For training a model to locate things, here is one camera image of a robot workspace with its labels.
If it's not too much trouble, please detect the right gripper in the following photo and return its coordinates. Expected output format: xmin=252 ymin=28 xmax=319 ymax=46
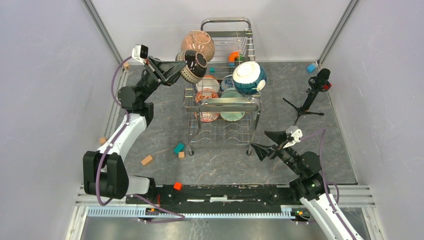
xmin=249 ymin=130 xmax=304 ymax=177

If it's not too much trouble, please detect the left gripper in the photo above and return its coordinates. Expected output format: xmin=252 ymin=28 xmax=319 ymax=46
xmin=135 ymin=55 xmax=188 ymax=104

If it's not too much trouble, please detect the black patterned bowl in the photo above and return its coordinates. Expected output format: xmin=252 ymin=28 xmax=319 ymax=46
xmin=175 ymin=49 xmax=208 ymax=84

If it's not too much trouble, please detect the pink speckled bowl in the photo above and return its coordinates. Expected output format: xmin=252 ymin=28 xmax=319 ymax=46
xmin=180 ymin=30 xmax=216 ymax=62

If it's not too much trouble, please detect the teal and white bowl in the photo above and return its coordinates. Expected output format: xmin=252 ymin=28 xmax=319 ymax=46
xmin=232 ymin=61 xmax=267 ymax=96

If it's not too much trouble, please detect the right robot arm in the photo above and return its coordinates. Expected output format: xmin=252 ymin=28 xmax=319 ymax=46
xmin=250 ymin=126 xmax=362 ymax=240

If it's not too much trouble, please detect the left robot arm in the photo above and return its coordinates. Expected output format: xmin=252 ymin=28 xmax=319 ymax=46
xmin=82 ymin=56 xmax=187 ymax=206

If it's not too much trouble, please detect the metal dish rack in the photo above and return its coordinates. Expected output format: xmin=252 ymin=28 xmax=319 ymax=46
xmin=183 ymin=16 xmax=262 ymax=156

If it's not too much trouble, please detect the white bowl orange rim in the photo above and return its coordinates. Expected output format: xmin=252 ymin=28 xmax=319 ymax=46
xmin=195 ymin=75 xmax=220 ymax=92

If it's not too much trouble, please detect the red patterned bowl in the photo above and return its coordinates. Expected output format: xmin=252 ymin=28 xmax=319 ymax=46
xmin=193 ymin=88 xmax=220 ymax=123

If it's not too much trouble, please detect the blue floral bowl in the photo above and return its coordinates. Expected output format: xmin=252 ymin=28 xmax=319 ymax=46
xmin=220 ymin=74 xmax=235 ymax=92

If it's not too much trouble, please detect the pale green bowl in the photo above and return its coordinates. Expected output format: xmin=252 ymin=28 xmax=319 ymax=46
xmin=220 ymin=88 xmax=246 ymax=122

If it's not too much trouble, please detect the orange toy piece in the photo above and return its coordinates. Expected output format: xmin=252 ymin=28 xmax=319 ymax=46
xmin=228 ymin=51 xmax=244 ymax=68

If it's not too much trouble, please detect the teal block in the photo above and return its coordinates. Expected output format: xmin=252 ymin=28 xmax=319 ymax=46
xmin=173 ymin=143 xmax=185 ymax=155

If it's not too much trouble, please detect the black microphone on tripod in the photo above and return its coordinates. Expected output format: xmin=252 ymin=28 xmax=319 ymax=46
xmin=283 ymin=68 xmax=332 ymax=125

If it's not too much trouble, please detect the blue block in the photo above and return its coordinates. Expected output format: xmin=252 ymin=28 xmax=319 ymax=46
xmin=306 ymin=63 xmax=318 ymax=73

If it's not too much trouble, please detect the tan wooden block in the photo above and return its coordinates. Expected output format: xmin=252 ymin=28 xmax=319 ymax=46
xmin=141 ymin=155 xmax=154 ymax=166

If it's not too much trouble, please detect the light wooden cube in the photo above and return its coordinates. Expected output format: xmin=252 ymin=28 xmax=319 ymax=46
xmin=98 ymin=137 xmax=108 ymax=145

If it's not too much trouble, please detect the red cube on base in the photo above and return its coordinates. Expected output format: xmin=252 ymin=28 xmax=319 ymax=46
xmin=173 ymin=182 xmax=183 ymax=191

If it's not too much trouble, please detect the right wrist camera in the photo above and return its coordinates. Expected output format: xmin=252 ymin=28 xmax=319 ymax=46
xmin=283 ymin=125 xmax=303 ymax=149

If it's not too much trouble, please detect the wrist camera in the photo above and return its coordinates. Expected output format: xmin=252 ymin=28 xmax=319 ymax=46
xmin=283 ymin=125 xmax=303 ymax=149
xmin=131 ymin=44 xmax=149 ymax=65

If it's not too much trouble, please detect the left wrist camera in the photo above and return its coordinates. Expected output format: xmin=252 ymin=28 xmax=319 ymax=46
xmin=131 ymin=44 xmax=149 ymax=65

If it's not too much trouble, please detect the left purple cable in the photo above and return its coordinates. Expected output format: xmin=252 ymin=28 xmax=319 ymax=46
xmin=95 ymin=56 xmax=186 ymax=224

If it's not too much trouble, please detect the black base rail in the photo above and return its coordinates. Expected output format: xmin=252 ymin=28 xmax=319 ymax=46
xmin=143 ymin=184 xmax=301 ymax=214

